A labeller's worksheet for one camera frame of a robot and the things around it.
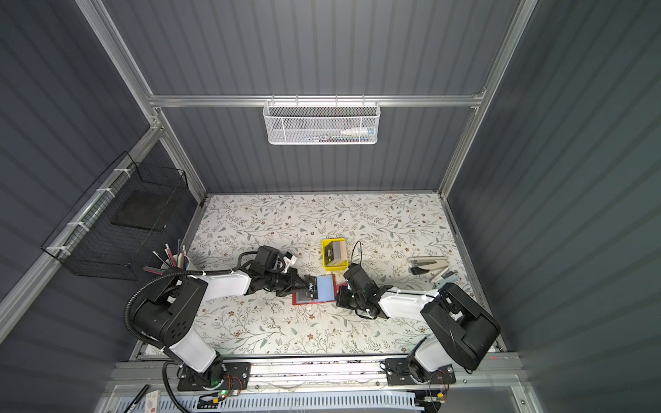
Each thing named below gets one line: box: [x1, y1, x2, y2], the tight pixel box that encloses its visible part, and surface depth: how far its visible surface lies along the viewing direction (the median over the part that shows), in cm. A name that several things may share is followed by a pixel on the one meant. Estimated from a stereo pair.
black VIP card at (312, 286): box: [304, 274, 319, 300], surface depth 91 cm
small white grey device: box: [432, 267, 459, 290], surface depth 93 cm
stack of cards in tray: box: [327, 240, 347, 266], surface depth 98 cm
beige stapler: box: [407, 256, 449, 276], surface depth 98 cm
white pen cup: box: [160, 253, 200, 272], surface depth 88 cm
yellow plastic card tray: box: [321, 237, 349, 272], surface depth 98 cm
